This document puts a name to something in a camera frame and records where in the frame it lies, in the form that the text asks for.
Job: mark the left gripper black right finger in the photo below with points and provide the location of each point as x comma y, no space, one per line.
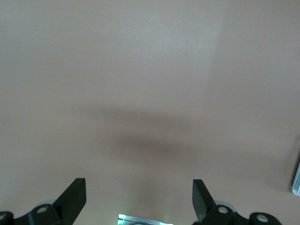
204,204

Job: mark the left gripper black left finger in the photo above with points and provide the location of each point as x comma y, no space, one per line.
70,201

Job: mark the silver digital kitchen scale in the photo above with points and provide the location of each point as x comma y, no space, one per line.
297,185

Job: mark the brown table cover sheet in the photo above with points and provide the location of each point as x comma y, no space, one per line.
140,70

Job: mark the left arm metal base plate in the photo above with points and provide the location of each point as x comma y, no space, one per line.
140,221

